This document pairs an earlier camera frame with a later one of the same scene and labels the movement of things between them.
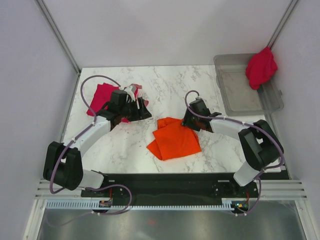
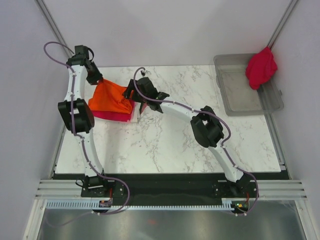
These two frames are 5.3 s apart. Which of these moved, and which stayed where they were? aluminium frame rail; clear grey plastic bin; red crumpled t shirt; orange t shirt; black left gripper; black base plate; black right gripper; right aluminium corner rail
Moved: orange t shirt; black right gripper; black left gripper
Stayed: clear grey plastic bin; right aluminium corner rail; aluminium frame rail; black base plate; red crumpled t shirt
